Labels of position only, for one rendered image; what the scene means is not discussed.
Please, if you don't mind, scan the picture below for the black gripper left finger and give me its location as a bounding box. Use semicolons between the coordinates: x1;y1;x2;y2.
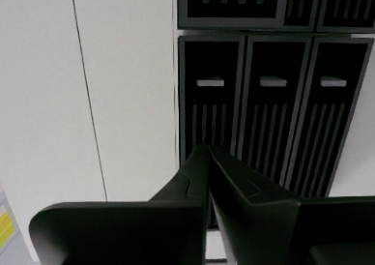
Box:
28;144;211;265

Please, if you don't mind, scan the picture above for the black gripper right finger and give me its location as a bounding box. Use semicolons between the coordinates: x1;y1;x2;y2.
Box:
208;144;375;265

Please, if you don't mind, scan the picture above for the white rack cabinet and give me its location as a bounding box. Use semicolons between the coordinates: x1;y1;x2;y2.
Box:
0;0;375;261

